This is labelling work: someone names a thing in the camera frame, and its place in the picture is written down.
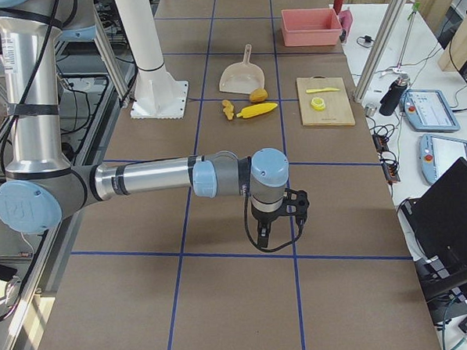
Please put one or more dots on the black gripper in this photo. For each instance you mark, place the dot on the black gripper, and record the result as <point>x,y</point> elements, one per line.
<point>265,218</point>

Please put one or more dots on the yellow toy corn cob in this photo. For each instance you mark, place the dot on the yellow toy corn cob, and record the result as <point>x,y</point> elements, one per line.
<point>256,110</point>

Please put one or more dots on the tan toy ginger root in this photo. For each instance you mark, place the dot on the tan toy ginger root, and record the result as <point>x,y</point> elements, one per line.
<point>228,109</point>

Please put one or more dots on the brown toy potato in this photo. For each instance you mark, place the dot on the brown toy potato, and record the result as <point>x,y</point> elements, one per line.
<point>258,96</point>

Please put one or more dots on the beige plastic dustpan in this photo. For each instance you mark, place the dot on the beige plastic dustpan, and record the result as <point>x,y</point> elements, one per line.
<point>243,77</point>

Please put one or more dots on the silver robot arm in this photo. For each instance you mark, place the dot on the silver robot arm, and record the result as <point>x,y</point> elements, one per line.
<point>42,187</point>

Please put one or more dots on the pink plastic bin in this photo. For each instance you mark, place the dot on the pink plastic bin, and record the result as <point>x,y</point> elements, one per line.
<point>310,27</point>

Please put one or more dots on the yellow toy lemon slice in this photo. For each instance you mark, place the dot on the yellow toy lemon slice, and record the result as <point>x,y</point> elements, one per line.
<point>318,104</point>

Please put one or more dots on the wooden cutting board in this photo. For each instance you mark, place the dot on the wooden cutting board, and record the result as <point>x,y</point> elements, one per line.
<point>337,111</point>

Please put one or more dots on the yellow plastic knife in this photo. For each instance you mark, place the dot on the yellow plastic knife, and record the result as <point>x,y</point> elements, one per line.
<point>320,90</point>

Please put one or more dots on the black water bottle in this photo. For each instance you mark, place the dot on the black water bottle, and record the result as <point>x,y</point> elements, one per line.
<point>392,97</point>

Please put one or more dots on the teach pendant tablet near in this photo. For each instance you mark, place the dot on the teach pendant tablet near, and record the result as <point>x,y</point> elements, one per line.
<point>438,153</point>

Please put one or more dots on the teach pendant tablet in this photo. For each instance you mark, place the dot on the teach pendant tablet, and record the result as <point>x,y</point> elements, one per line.
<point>438,153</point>
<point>428,111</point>

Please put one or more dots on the teach pendant tablet far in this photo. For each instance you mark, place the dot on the teach pendant tablet far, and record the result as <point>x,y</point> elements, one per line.
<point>428,111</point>

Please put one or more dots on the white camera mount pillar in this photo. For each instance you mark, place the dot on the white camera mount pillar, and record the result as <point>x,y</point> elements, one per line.
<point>157,93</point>

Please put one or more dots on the aluminium frame post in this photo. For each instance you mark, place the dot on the aluminium frame post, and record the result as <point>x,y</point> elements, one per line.
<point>385,30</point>

